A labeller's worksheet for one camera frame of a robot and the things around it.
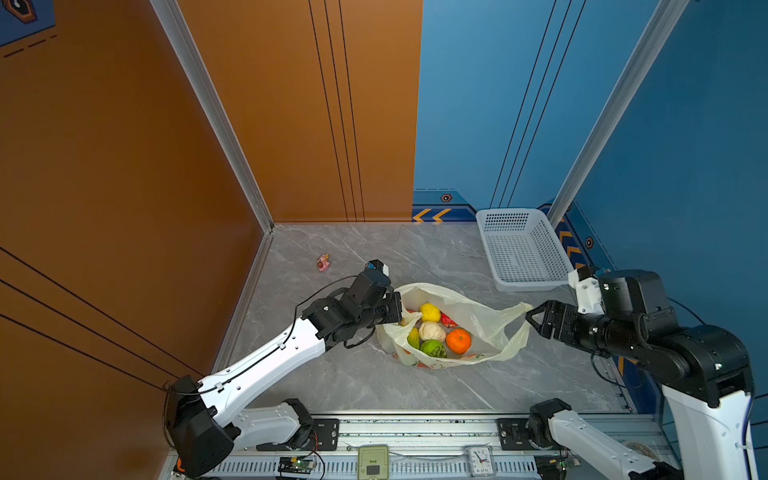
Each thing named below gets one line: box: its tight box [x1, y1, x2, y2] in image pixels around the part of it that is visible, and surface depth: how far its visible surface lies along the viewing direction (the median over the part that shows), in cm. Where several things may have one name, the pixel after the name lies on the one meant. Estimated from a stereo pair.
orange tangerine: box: [446, 328, 472, 355], surface depth 86 cm
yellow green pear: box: [407, 327, 421, 350], surface depth 87 cm
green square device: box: [357, 444, 390, 480], surface depth 70 cm
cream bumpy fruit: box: [418, 321, 446, 342], surface depth 88 cm
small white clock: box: [465, 445, 497, 477], surface depth 70 cm
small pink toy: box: [317, 253, 330, 272], surface depth 107 cm
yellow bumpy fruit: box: [420, 302, 441, 322], surface depth 91 cm
